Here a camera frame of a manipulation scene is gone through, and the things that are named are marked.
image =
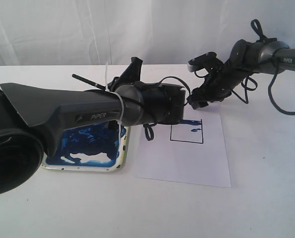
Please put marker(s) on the white backdrop curtain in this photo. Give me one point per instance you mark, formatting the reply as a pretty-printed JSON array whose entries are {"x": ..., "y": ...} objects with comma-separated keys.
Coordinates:
[{"x": 82, "y": 32}]

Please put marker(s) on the black paintbrush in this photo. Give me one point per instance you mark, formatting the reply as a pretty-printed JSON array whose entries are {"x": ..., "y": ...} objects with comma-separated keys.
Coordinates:
[{"x": 87, "y": 81}]

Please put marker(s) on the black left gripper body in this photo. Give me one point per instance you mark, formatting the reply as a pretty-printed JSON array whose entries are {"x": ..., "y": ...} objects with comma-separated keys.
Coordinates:
[{"x": 163, "y": 103}]

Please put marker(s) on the white paper with black square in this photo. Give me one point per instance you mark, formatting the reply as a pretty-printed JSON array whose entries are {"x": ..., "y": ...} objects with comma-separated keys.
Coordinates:
[{"x": 193, "y": 152}]

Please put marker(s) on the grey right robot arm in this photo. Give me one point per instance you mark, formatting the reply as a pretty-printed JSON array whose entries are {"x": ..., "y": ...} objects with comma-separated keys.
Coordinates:
[{"x": 268, "y": 57}]

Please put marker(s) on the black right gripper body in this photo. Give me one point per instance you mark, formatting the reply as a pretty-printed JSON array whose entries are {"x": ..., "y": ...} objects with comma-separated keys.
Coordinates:
[{"x": 221, "y": 83}]

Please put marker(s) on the white zip tie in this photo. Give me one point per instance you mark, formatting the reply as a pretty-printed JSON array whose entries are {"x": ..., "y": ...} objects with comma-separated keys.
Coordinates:
[{"x": 118, "y": 95}]

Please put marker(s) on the white tray with blue paint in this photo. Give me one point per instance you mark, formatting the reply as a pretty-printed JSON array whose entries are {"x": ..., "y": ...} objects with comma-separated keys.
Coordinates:
[{"x": 95, "y": 148}]

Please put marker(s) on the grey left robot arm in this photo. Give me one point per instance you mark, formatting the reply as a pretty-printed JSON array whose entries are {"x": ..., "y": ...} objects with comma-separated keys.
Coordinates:
[{"x": 33, "y": 120}]

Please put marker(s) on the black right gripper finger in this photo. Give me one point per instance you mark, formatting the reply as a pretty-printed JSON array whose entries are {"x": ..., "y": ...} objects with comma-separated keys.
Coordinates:
[
  {"x": 196, "y": 101},
  {"x": 215, "y": 99}
]

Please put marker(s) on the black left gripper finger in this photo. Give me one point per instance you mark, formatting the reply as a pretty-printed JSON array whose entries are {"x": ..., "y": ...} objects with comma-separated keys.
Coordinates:
[{"x": 131, "y": 74}]

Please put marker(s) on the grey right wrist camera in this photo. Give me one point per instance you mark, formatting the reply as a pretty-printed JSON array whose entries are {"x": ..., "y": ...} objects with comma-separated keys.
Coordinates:
[{"x": 205, "y": 61}]

